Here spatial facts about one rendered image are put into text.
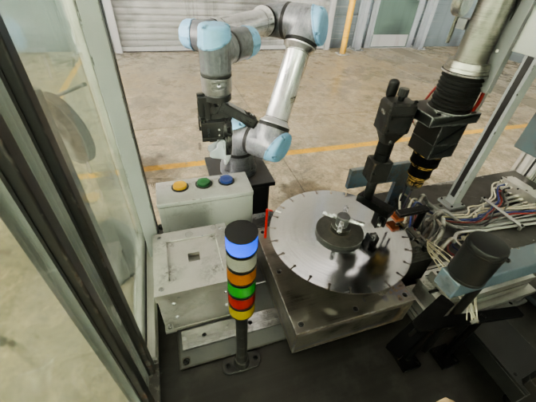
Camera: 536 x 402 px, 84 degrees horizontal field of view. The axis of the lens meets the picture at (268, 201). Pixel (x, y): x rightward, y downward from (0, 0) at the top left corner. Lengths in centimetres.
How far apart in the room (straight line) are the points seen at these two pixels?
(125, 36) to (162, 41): 60
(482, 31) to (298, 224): 48
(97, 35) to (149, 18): 575
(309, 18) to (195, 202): 69
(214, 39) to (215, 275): 51
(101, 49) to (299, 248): 52
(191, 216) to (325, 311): 47
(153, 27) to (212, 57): 565
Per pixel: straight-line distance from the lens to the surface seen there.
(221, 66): 75
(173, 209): 89
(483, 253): 55
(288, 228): 71
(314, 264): 64
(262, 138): 107
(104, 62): 62
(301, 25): 113
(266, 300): 81
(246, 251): 40
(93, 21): 61
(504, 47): 65
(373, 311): 74
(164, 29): 639
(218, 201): 89
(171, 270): 71
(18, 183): 29
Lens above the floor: 144
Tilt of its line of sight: 39 degrees down
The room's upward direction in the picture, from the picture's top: 4 degrees clockwise
